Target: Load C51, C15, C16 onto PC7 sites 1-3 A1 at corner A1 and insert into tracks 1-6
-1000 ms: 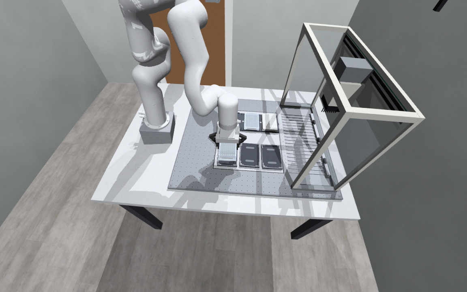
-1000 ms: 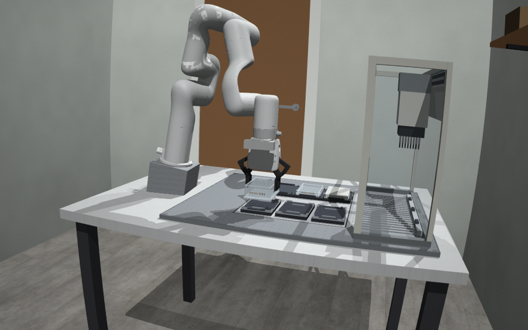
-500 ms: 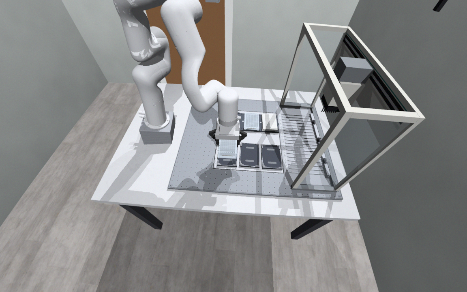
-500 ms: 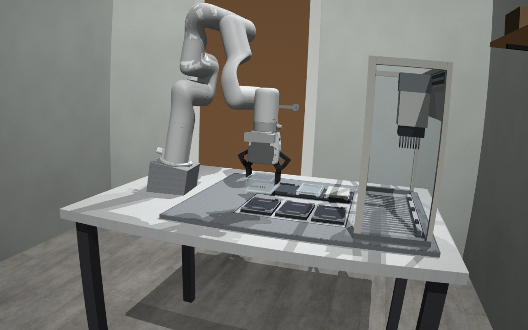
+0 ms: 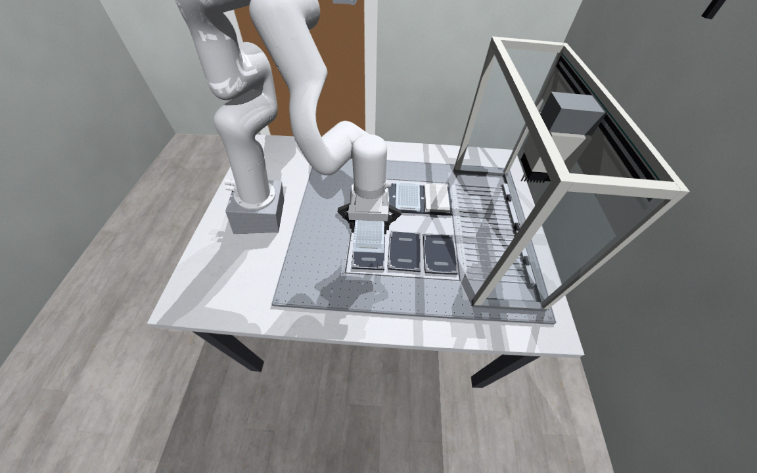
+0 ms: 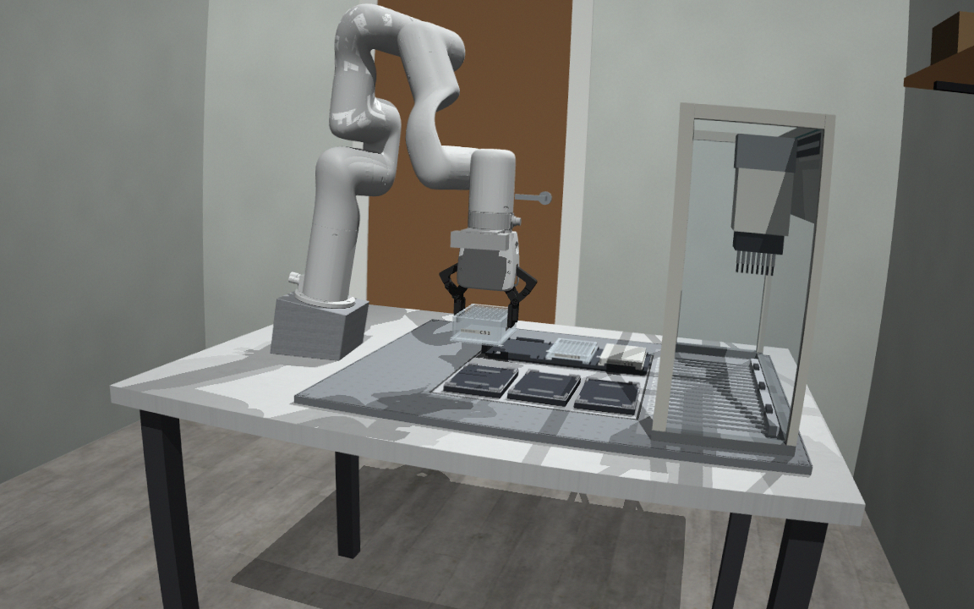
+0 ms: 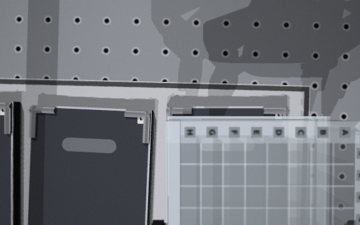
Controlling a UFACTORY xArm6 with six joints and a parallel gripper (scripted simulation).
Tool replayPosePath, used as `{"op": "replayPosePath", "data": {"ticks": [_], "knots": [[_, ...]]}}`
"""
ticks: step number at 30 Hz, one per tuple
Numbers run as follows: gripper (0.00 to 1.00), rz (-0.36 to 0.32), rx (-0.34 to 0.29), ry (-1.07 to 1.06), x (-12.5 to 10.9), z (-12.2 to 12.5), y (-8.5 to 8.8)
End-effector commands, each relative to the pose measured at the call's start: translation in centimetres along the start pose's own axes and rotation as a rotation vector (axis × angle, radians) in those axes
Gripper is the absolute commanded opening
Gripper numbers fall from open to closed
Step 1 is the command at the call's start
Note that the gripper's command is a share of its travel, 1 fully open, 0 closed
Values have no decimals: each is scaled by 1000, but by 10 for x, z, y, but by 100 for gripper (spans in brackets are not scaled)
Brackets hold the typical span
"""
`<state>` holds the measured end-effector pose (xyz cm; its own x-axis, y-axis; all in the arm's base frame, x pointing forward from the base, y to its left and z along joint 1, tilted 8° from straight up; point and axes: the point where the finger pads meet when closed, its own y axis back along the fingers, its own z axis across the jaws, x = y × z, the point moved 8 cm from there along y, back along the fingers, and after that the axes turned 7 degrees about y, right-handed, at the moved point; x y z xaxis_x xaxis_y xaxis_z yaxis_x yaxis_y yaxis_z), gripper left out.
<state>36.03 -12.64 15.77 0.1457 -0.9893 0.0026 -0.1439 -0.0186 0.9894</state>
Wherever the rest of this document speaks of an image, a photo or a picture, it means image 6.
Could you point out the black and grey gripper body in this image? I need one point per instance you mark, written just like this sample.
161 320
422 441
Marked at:
489 269

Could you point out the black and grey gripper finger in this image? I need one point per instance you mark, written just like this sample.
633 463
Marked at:
456 292
516 297

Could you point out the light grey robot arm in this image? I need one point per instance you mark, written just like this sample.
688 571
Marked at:
343 172

